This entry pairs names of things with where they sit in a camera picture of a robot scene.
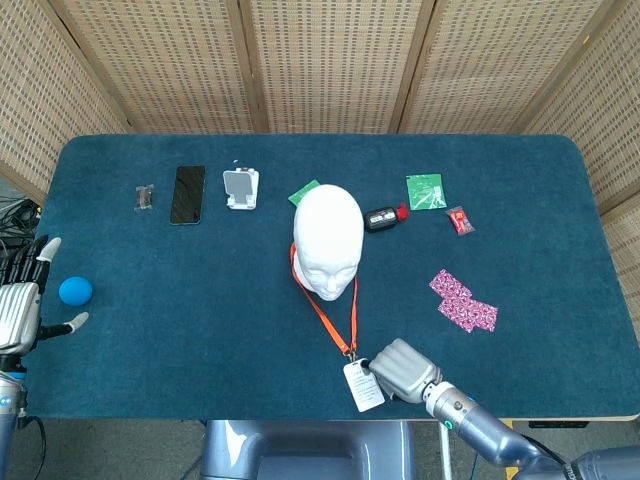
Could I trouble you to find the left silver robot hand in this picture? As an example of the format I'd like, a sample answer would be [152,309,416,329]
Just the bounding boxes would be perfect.
[0,236,90,354]

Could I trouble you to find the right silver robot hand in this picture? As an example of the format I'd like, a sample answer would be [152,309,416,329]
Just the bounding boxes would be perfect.
[367,337,444,405]

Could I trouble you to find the white ID badge card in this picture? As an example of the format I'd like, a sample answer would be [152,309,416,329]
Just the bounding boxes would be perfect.
[342,358,386,413]

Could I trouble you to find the orange lanyard strap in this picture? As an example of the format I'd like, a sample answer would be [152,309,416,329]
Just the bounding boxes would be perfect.
[289,242,360,362]

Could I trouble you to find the blue ball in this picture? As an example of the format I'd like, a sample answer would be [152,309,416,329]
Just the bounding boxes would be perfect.
[58,275,95,307]

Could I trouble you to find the white table leg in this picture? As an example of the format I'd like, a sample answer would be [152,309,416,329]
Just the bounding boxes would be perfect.
[438,422,454,480]

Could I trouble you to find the magenta patterned packet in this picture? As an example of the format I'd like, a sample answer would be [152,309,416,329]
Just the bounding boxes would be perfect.
[437,297,499,334]
[428,268,474,303]

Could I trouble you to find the blue-grey robot torso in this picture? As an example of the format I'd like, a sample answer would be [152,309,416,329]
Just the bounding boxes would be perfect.
[199,419,419,480]

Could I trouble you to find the black red device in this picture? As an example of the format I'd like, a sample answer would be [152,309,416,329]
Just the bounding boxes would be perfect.
[363,202,411,234]

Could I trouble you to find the red snack packet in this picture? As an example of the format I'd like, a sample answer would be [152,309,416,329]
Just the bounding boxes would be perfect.
[445,205,476,236]

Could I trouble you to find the white foam mannequin head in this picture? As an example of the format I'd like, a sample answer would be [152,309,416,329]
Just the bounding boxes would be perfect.
[291,183,365,302]

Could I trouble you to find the small clear packet dark contents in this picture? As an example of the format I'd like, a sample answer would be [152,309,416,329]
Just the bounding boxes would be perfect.
[133,183,156,212]

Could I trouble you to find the green sachet with white print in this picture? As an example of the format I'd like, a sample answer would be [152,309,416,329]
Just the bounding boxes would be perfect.
[404,172,445,212]

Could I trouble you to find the blue carpet table cover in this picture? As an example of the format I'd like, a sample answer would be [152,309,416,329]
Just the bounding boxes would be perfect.
[22,132,632,422]

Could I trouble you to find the black smartphone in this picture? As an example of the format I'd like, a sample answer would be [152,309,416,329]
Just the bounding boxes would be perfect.
[169,165,207,226]

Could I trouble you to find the small green packet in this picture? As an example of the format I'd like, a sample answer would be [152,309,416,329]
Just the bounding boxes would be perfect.
[287,179,321,207]

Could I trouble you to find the white phone stand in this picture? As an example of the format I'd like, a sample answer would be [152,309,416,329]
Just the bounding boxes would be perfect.
[222,162,261,211]

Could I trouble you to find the woven folding screen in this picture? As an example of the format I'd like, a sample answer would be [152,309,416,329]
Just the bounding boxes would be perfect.
[0,0,640,321]

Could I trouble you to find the bundle of floor cables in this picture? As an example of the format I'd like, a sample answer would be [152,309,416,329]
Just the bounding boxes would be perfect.
[0,194,44,261]

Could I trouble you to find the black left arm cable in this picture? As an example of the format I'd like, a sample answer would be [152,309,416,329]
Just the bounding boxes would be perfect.
[17,414,47,480]

